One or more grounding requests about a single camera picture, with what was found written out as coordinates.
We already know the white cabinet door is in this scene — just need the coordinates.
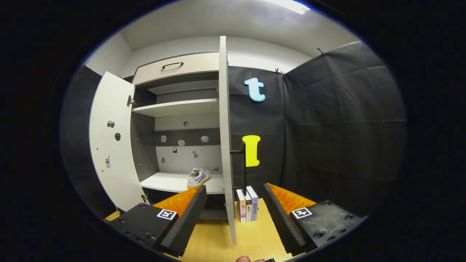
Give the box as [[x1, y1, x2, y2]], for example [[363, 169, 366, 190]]
[[218, 36, 238, 246], [89, 71, 147, 212]]

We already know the white book dark label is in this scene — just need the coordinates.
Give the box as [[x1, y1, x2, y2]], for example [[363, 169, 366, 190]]
[[243, 187, 252, 222]]

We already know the beige cabinet drawer front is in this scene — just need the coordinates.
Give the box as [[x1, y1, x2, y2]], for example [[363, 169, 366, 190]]
[[132, 52, 220, 86]]

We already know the white shoe cabinet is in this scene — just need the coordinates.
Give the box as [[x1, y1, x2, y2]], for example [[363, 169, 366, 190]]
[[89, 36, 238, 246]]

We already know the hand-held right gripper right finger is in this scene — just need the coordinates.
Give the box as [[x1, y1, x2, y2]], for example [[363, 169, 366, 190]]
[[263, 183, 364, 256]]

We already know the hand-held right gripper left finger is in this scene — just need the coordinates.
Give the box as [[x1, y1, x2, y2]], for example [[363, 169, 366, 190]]
[[109, 185, 208, 258]]

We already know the black backdrop cloth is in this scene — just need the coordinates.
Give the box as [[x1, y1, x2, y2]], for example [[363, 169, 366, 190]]
[[60, 41, 407, 219]]

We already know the black door handle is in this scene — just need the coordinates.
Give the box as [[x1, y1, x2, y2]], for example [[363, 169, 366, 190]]
[[230, 144, 248, 191]]

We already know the long ceiling light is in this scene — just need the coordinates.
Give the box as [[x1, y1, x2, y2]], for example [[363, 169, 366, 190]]
[[262, 0, 311, 15]]

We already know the white canvas shoe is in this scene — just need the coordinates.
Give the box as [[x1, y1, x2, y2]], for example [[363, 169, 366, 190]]
[[187, 167, 211, 189]]

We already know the pale pink book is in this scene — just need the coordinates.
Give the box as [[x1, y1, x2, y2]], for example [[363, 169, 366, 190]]
[[236, 189, 246, 223]]

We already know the blue grey book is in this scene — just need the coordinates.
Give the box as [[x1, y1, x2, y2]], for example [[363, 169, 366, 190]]
[[247, 186, 259, 222]]

